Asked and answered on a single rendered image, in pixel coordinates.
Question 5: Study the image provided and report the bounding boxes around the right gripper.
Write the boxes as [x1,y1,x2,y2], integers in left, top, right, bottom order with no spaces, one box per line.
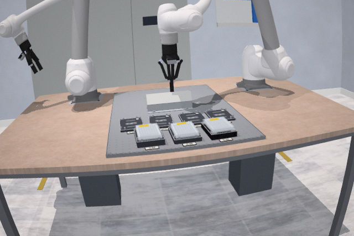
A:
[19,40,43,74]

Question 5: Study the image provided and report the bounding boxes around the white operator button panel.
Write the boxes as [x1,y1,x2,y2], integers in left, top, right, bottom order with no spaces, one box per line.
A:
[146,90,193,113]

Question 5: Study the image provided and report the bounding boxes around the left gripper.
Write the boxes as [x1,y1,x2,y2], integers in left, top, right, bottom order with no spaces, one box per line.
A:
[158,44,183,92]

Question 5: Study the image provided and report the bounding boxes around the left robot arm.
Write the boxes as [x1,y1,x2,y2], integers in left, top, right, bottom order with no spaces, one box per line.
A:
[157,0,295,90]

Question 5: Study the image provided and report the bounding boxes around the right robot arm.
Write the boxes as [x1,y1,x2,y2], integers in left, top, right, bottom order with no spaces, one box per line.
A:
[0,0,101,103]

